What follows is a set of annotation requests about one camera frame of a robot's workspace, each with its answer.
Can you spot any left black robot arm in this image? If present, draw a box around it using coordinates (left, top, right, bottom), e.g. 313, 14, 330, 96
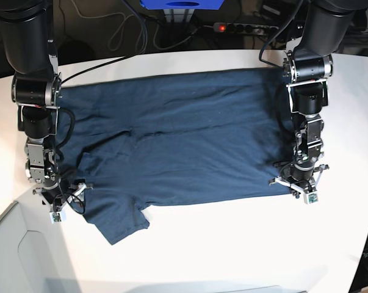
269, 1, 359, 204

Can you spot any dark blue T-shirt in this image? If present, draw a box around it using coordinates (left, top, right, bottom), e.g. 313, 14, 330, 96
59, 68, 292, 245

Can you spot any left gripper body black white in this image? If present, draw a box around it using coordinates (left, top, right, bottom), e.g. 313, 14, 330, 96
269, 163, 329, 204

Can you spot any black power strip red switch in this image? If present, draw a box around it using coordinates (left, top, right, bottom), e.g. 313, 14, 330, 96
212, 23, 279, 37

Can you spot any grey looped cable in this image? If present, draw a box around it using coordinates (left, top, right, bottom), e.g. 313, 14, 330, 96
107, 12, 200, 51

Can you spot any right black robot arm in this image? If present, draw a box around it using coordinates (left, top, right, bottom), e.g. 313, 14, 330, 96
0, 1, 91, 223

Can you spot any aluminium stand post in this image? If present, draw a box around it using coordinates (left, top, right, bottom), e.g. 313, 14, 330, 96
163, 9, 195, 24

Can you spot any blue box on stand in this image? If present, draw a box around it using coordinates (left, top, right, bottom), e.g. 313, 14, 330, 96
140, 0, 224, 10

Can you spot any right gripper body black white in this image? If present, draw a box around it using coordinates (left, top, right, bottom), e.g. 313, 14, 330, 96
32, 179, 93, 223

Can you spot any grey plastic bin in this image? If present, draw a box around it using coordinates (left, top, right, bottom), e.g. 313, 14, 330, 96
0, 201, 81, 292

